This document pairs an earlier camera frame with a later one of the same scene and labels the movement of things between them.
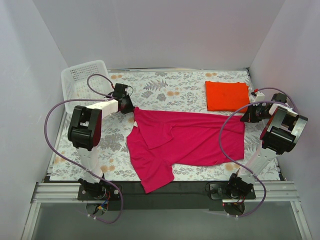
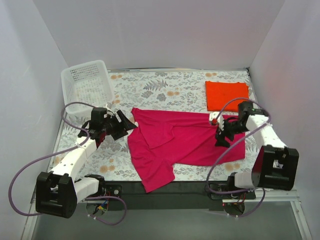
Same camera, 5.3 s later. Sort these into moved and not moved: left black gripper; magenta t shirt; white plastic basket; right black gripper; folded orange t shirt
Moved: left black gripper; right black gripper
Not moved: folded orange t shirt; white plastic basket; magenta t shirt
